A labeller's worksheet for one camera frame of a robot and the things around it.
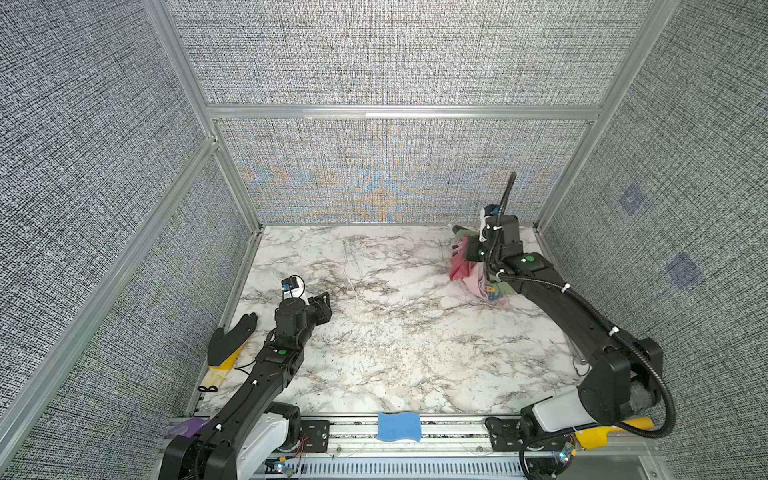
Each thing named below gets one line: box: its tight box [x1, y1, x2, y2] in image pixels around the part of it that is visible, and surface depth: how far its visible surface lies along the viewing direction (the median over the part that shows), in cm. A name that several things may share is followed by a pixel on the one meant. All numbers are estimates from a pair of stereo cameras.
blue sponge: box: [377, 411, 422, 442], surface depth 76 cm
